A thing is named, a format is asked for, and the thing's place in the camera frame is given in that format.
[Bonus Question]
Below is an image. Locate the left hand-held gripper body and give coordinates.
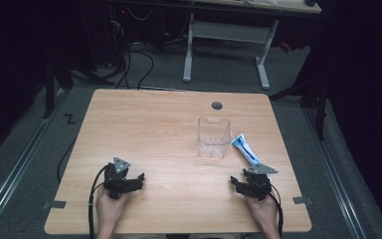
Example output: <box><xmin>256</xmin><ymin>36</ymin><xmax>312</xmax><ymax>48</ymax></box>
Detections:
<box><xmin>102</xmin><ymin>156</ymin><xmax>137</xmax><ymax>200</ymax></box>

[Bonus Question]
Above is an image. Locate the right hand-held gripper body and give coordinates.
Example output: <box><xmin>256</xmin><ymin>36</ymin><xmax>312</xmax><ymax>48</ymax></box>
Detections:
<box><xmin>242</xmin><ymin>162</ymin><xmax>279</xmax><ymax>202</ymax></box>

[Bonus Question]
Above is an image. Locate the blue white toothpaste tube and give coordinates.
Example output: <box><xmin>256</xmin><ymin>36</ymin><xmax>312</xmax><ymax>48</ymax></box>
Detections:
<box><xmin>230</xmin><ymin>132</ymin><xmax>264</xmax><ymax>167</ymax></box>

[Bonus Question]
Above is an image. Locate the clear plastic container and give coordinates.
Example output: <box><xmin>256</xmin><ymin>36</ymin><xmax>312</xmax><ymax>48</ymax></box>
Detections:
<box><xmin>197</xmin><ymin>117</ymin><xmax>232</xmax><ymax>158</ymax></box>

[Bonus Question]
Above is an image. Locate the person's right hand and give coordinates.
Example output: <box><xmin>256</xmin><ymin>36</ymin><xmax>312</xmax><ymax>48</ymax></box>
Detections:
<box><xmin>245</xmin><ymin>193</ymin><xmax>280</xmax><ymax>231</ymax></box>

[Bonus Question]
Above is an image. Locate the person's left hand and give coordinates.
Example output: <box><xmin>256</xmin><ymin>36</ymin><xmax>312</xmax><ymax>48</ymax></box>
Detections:
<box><xmin>95</xmin><ymin>186</ymin><xmax>131</xmax><ymax>230</ymax></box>

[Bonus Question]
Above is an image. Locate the grey tape strip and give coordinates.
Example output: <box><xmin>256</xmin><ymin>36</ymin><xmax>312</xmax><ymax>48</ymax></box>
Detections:
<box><xmin>292</xmin><ymin>196</ymin><xmax>313</xmax><ymax>205</ymax></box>
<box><xmin>43</xmin><ymin>199</ymin><xmax>68</xmax><ymax>210</ymax></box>

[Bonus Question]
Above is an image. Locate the black metal stand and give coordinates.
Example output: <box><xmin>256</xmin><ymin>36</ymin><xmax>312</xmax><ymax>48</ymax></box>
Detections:
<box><xmin>42</xmin><ymin>56</ymin><xmax>114</xmax><ymax>120</ymax></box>
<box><xmin>269</xmin><ymin>76</ymin><xmax>330</xmax><ymax>141</ymax></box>

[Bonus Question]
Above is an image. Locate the desk with white legs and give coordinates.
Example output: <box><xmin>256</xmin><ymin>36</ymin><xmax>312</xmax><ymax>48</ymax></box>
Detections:
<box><xmin>182</xmin><ymin>0</ymin><xmax>322</xmax><ymax>91</ymax></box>

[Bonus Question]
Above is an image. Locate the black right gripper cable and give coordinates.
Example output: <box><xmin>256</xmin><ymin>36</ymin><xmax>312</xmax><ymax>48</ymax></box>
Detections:
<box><xmin>268</xmin><ymin>183</ymin><xmax>285</xmax><ymax>239</ymax></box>

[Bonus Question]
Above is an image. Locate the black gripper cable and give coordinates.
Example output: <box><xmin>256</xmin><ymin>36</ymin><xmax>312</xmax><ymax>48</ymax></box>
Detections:
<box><xmin>268</xmin><ymin>183</ymin><xmax>285</xmax><ymax>239</ymax></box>
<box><xmin>87</xmin><ymin>163</ymin><xmax>109</xmax><ymax>239</ymax></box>

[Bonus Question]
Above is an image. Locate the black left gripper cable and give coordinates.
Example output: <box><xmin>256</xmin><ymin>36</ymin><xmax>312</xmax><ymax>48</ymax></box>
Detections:
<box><xmin>87</xmin><ymin>163</ymin><xmax>109</xmax><ymax>239</ymax></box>

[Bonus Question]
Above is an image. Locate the metal floor rail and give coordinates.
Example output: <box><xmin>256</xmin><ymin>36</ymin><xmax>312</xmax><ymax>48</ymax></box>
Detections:
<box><xmin>302</xmin><ymin>106</ymin><xmax>368</xmax><ymax>239</ymax></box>
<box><xmin>0</xmin><ymin>89</ymin><xmax>67</xmax><ymax>233</ymax></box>

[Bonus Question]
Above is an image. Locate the black floor cable bundle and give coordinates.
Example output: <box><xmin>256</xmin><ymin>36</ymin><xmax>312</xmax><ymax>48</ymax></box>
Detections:
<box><xmin>113</xmin><ymin>49</ymin><xmax>155</xmax><ymax>91</ymax></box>

